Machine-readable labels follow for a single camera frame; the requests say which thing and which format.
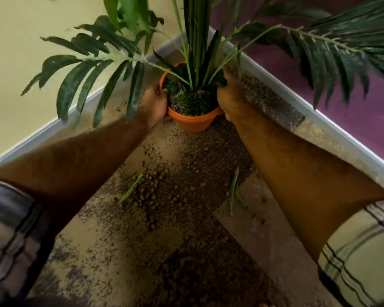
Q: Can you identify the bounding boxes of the person's left forearm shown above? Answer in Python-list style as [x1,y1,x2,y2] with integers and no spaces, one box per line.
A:
[0,114,151,232]

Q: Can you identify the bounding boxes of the person's right forearm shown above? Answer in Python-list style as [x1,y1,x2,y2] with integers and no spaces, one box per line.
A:
[230,104,384,263]

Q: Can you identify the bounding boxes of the brown pebbles pile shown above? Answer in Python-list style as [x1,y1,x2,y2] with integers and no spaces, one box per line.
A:
[118,150,235,233]

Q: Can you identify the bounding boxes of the slim green leaf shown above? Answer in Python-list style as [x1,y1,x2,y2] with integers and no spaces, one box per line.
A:
[119,173,144,204]

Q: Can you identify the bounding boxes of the white baseboard under purple wall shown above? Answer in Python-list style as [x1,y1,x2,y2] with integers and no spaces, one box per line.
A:
[209,27,384,188]

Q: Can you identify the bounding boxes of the green artificial palm plant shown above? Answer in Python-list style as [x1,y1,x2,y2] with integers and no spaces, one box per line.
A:
[20,0,384,134]

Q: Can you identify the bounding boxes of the person's right hand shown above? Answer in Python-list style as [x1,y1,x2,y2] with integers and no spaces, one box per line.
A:
[216,68,247,122]

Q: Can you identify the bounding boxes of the white baseboard under yellow wall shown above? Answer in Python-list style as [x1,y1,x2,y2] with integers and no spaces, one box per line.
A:
[0,36,183,173]

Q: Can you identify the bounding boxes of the person's left hand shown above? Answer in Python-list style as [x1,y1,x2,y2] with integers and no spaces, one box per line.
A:
[137,84,169,132]

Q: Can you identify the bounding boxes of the long green leaf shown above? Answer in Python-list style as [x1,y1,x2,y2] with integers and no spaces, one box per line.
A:
[228,166,241,217]

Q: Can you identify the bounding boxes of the plaid shirt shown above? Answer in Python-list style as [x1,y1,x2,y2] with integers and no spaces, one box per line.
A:
[0,179,384,307]

